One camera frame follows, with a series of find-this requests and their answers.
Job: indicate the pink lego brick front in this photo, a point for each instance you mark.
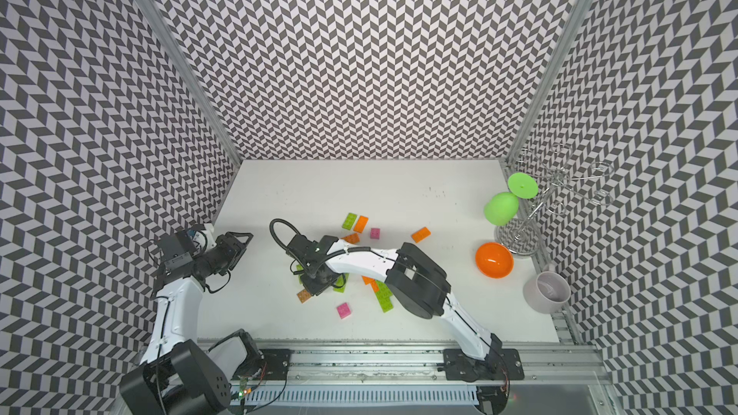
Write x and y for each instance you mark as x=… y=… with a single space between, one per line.
x=343 y=310

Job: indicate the wire glass rack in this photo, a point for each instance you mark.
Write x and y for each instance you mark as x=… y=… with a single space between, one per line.
x=521 y=235

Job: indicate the orange plastic bowl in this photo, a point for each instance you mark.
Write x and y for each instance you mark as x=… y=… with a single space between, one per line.
x=494 y=260

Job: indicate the green lego plate front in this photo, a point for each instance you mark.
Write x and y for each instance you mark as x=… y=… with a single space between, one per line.
x=384 y=302

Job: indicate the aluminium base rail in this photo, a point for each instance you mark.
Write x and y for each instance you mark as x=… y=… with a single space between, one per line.
x=543 y=378

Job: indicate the green plastic wine glass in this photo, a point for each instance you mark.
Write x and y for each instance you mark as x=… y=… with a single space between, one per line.
x=503 y=207

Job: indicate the brown lego plate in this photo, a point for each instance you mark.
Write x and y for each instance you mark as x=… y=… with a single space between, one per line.
x=304 y=296

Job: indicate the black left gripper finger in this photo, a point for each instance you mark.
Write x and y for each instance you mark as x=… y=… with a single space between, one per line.
x=235 y=258
x=238 y=239

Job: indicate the grey mauve cup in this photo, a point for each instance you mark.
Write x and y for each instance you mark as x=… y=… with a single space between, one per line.
x=547 y=293

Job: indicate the aluminium corner post right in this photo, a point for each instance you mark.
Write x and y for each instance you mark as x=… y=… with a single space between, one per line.
x=564 y=45

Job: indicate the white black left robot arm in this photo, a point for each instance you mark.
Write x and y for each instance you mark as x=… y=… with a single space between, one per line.
x=175 y=375

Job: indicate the aluminium corner post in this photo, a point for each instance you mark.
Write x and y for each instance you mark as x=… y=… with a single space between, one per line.
x=174 y=51
x=564 y=45

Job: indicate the lime green lego plate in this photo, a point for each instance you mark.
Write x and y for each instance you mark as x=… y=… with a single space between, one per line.
x=349 y=222

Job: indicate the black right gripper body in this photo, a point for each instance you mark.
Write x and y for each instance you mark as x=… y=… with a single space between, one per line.
x=315 y=284

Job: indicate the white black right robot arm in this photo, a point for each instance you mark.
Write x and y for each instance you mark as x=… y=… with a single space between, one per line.
x=416 y=281

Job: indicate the aluminium corner post left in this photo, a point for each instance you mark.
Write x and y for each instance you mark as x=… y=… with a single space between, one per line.
x=174 y=51

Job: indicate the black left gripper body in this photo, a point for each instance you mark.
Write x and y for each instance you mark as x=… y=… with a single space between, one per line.
x=220 y=258

